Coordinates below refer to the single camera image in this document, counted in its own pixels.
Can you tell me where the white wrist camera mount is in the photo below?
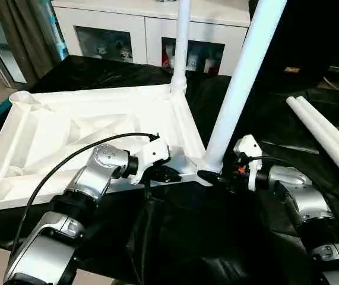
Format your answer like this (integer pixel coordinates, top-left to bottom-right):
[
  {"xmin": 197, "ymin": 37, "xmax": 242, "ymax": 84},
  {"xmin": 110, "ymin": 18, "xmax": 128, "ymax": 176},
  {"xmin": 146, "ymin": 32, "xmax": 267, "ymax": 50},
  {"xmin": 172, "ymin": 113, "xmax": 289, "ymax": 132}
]
[
  {"xmin": 233, "ymin": 134, "xmax": 262, "ymax": 191},
  {"xmin": 131, "ymin": 133, "xmax": 170, "ymax": 185}
]

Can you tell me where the light blue plastic rack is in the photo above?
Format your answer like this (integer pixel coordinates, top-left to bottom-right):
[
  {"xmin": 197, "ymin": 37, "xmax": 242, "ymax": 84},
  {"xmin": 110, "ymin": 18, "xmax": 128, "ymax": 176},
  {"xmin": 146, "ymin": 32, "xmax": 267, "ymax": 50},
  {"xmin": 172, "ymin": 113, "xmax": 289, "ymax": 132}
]
[{"xmin": 46, "ymin": 0, "xmax": 69, "ymax": 61}]

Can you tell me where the grey-brown curtain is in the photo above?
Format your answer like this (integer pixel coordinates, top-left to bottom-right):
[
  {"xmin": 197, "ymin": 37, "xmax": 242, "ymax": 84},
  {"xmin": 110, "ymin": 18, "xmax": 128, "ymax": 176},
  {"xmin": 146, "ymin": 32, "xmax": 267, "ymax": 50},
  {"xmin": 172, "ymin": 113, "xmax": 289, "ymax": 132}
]
[{"xmin": 0, "ymin": 0, "xmax": 64, "ymax": 87}]

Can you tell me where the black mat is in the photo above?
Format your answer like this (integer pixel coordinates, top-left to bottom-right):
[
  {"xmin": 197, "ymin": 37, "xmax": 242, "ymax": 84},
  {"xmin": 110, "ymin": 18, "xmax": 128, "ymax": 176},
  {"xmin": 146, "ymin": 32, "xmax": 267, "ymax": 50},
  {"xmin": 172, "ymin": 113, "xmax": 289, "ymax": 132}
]
[{"xmin": 0, "ymin": 55, "xmax": 339, "ymax": 285}]

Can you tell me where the white plastic table leg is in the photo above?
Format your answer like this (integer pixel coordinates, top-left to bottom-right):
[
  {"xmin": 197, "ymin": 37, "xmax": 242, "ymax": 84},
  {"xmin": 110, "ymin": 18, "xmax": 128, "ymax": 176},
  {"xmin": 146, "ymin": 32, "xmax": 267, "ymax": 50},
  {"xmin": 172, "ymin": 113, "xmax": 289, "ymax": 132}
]
[
  {"xmin": 205, "ymin": 0, "xmax": 288, "ymax": 173},
  {"xmin": 295, "ymin": 95, "xmax": 339, "ymax": 167},
  {"xmin": 170, "ymin": 0, "xmax": 193, "ymax": 96},
  {"xmin": 286, "ymin": 97, "xmax": 339, "ymax": 194}
]

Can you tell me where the red bottle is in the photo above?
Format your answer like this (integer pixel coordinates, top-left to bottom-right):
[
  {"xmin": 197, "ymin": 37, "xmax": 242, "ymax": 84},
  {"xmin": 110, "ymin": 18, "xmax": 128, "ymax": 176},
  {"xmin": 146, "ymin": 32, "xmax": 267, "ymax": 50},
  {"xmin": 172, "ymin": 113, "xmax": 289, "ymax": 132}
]
[{"xmin": 163, "ymin": 46, "xmax": 172, "ymax": 68}]

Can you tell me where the white plastic table top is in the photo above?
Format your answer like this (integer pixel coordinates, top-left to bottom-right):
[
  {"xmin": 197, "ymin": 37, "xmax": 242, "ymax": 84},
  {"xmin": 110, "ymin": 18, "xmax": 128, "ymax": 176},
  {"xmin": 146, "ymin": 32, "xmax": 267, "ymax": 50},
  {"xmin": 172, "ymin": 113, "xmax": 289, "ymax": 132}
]
[{"xmin": 0, "ymin": 83, "xmax": 218, "ymax": 222}]

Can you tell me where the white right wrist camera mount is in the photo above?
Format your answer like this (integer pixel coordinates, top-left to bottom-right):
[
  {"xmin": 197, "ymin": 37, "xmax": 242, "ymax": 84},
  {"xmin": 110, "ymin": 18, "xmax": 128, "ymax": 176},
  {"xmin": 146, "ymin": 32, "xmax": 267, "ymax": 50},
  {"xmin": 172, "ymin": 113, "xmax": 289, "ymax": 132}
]
[{"xmin": 233, "ymin": 134, "xmax": 262, "ymax": 191}]

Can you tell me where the white glass-door cabinet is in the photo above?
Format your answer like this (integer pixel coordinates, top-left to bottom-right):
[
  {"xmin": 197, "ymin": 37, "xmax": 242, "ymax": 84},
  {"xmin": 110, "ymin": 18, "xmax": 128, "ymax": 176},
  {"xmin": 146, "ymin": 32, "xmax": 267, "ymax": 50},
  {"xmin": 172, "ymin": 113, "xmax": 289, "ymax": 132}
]
[{"xmin": 52, "ymin": 0, "xmax": 252, "ymax": 77}]

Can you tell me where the black speaker with gold label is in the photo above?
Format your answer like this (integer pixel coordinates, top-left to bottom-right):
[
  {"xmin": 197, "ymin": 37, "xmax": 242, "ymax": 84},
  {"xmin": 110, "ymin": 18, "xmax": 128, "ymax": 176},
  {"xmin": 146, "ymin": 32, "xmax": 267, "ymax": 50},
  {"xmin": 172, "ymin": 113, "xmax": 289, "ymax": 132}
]
[{"xmin": 246, "ymin": 0, "xmax": 339, "ymax": 90}]

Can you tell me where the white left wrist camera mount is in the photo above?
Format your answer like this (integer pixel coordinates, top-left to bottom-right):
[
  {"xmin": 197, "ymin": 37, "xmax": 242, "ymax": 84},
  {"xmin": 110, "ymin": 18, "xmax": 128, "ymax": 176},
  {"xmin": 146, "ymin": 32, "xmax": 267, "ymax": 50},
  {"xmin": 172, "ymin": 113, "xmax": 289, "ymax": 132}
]
[{"xmin": 131, "ymin": 133, "xmax": 170, "ymax": 185}]

